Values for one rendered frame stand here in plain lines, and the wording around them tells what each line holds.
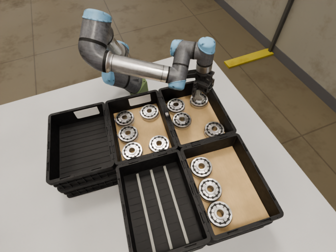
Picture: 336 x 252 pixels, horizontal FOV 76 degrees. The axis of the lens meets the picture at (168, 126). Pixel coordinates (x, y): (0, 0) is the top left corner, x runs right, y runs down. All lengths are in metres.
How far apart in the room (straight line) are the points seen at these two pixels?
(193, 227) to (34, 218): 0.79
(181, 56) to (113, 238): 0.88
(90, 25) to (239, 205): 0.98
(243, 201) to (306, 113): 1.75
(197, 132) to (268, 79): 1.81
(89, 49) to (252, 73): 2.20
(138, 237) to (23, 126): 1.05
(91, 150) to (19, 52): 2.73
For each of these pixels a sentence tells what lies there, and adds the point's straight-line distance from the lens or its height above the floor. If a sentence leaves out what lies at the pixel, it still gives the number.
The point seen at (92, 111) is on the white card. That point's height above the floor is 0.89.
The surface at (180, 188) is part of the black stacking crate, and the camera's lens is 1.04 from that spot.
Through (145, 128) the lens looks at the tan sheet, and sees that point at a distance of 1.21.
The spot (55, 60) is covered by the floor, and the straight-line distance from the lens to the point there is 3.35.
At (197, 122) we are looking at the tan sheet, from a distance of 1.22.
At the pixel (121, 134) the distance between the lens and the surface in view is 1.17.
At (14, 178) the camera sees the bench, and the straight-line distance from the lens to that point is 1.49.
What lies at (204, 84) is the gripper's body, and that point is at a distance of 1.10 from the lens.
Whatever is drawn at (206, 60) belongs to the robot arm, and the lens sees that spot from 1.01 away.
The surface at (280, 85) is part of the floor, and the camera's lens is 2.83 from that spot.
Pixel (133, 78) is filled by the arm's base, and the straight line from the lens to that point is 1.44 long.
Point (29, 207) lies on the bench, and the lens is 1.37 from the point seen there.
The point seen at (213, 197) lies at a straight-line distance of 1.01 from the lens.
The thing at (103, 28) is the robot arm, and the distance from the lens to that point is 1.02.
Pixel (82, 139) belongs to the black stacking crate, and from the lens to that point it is 1.26.
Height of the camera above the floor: 1.82
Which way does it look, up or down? 55 degrees down
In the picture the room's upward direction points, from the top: 3 degrees counter-clockwise
